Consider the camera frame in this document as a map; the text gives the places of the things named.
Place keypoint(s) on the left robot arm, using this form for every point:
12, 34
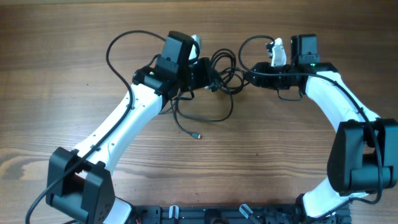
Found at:
79, 181

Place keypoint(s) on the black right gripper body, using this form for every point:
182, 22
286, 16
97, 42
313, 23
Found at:
274, 82

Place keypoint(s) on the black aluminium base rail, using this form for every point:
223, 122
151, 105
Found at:
214, 214

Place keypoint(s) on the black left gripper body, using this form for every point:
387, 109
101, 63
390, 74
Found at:
199, 73

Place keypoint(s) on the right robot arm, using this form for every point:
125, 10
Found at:
363, 158

